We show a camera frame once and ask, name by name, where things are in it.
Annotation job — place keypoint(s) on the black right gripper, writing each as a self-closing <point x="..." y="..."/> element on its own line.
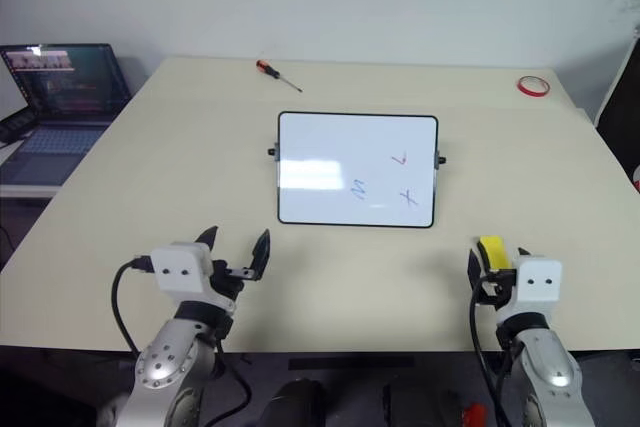
<point x="497" y="289"/>

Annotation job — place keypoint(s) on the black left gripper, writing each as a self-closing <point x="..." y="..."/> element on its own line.
<point x="225" y="283"/>

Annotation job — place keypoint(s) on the yellow board eraser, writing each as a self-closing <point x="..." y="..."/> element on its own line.
<point x="496" y="252"/>

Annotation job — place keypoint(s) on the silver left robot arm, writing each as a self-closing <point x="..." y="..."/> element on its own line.
<point x="167" y="362"/>

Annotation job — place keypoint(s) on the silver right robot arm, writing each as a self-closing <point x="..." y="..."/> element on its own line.
<point x="547" y="362"/>

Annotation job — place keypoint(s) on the small black-framed whiteboard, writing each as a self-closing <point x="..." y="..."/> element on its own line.
<point x="350" y="172"/>

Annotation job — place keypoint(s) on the small red object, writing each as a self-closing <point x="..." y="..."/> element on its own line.
<point x="474" y="414"/>

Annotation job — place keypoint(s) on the dark rounded shape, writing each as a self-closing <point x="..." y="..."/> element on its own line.
<point x="295" y="404"/>

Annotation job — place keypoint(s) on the red tape roll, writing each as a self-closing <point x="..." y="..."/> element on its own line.
<point x="533" y="85"/>

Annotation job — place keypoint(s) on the large black object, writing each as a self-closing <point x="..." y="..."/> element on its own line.
<point x="622" y="117"/>

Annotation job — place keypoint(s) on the open laptop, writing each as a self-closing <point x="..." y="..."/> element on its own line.
<point x="65" y="97"/>

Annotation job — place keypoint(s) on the black flat device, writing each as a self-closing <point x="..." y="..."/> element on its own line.
<point x="15" y="126"/>

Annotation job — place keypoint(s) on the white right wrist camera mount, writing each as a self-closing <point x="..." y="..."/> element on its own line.
<point x="539" y="279"/>

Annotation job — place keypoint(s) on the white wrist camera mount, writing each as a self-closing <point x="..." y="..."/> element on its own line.
<point x="539" y="279"/>
<point x="177" y="267"/>

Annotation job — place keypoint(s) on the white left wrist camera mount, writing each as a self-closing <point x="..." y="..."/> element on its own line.
<point x="177" y="267"/>

